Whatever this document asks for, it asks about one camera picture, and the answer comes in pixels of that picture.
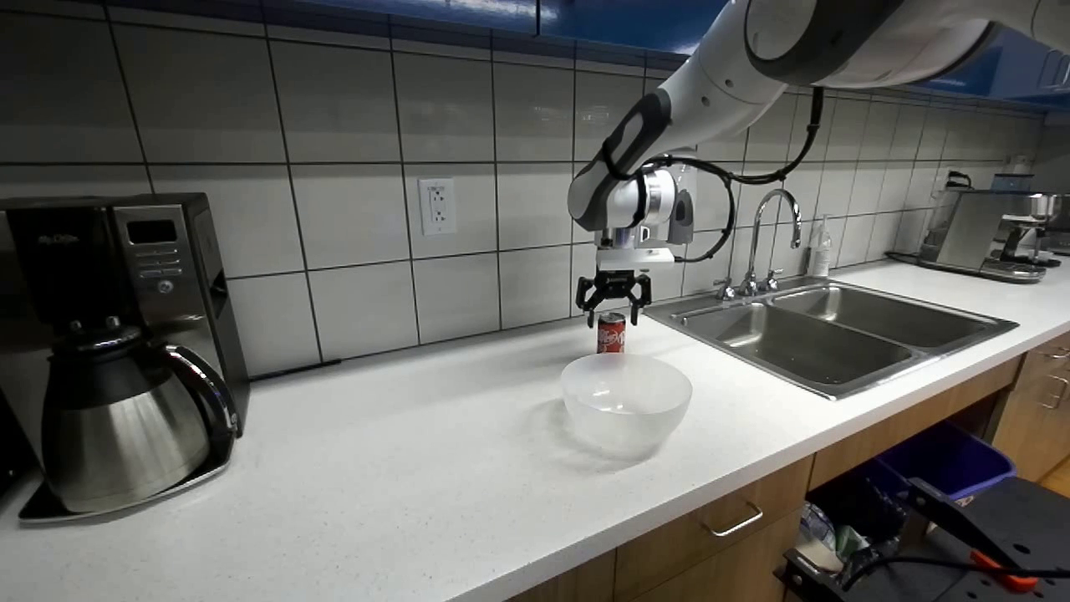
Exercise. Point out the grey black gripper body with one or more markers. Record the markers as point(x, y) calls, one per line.
point(618, 263)

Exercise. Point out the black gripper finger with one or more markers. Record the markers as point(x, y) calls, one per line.
point(639, 299)
point(587, 297)

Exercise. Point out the red soda can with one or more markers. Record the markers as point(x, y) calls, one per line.
point(614, 334)

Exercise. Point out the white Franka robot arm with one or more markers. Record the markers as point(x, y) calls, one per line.
point(771, 56)

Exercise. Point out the translucent white plastic bowl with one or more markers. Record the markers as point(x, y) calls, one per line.
point(623, 406)

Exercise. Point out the chrome gooseneck faucet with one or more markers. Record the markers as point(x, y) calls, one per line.
point(759, 239)

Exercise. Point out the clear soap bottle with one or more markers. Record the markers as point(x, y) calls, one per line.
point(821, 255)

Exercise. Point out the stainless steel double sink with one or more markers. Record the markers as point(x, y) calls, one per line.
point(830, 337)

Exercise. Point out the wooden base cabinet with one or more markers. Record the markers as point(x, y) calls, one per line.
point(712, 548)

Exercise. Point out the black trash bag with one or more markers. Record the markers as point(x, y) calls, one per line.
point(839, 529)

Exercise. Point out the blue plastic bin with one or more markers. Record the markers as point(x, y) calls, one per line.
point(948, 464)

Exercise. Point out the silver espresso machine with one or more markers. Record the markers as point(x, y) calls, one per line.
point(987, 235)

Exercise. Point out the black coffee maker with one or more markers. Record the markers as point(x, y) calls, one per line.
point(168, 268)

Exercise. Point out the black case with red tool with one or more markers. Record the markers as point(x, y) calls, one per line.
point(1005, 536)

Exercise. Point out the steel coffee carafe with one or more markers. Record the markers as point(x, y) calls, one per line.
point(117, 430)

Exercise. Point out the white wall outlet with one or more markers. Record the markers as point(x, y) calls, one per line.
point(435, 209)

